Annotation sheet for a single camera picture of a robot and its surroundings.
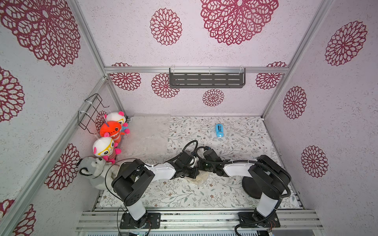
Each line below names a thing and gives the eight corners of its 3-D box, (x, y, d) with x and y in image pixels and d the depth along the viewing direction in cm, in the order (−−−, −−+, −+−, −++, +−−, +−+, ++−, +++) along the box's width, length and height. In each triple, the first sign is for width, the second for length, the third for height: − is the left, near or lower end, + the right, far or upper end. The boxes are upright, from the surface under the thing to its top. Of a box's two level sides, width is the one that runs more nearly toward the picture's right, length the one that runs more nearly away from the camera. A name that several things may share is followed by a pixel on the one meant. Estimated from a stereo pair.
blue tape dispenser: (216, 138, 110) (217, 135, 107) (214, 126, 117) (215, 123, 114) (224, 138, 110) (225, 135, 107) (222, 126, 117) (223, 123, 114)
